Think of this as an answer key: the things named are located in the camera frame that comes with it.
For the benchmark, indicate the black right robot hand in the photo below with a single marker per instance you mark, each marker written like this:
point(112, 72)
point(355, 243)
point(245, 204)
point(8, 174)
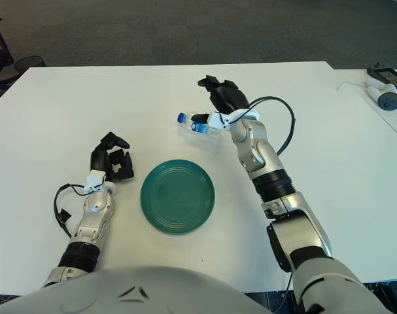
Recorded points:
point(229, 96)

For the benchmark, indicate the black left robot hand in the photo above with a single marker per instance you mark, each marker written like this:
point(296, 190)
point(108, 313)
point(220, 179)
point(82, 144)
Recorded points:
point(98, 160)

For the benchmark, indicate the clear bottle blue cap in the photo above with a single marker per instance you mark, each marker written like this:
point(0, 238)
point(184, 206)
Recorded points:
point(198, 127)

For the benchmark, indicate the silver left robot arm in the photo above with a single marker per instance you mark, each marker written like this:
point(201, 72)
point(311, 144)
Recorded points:
point(95, 206)

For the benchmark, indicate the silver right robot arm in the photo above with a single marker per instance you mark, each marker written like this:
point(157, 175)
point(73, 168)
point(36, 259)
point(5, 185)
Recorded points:
point(260, 153)

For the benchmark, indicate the green round plate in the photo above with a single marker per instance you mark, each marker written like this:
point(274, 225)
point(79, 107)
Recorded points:
point(177, 196)

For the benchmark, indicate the grey robot torso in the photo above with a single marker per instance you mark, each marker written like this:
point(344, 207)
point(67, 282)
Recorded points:
point(119, 294)

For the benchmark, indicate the white grey handheld controller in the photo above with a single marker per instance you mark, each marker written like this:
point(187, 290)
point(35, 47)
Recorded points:
point(388, 99)

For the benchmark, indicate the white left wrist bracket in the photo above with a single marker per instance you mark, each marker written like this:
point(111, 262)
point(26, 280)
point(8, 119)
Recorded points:
point(95, 179)

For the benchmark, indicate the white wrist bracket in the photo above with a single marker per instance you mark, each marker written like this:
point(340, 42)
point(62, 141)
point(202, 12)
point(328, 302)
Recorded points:
point(217, 119)
point(95, 179)

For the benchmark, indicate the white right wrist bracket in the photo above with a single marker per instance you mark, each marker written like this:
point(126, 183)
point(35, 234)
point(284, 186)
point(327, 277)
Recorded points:
point(217, 119)

